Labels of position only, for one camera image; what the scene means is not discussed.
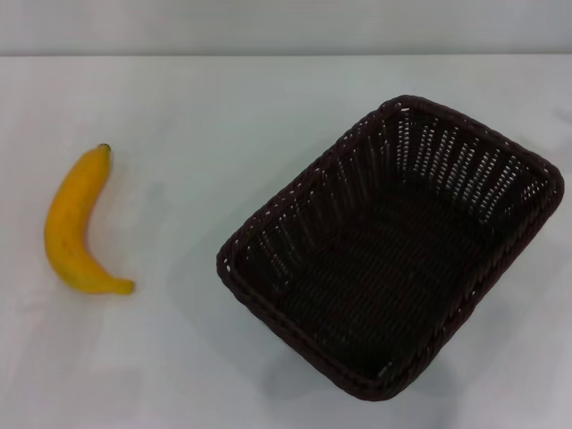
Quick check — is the black woven rectangular basket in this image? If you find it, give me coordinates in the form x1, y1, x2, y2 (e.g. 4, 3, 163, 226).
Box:
215, 94, 566, 402

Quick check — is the yellow banana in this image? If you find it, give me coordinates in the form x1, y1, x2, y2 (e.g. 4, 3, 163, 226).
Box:
43, 143, 136, 297

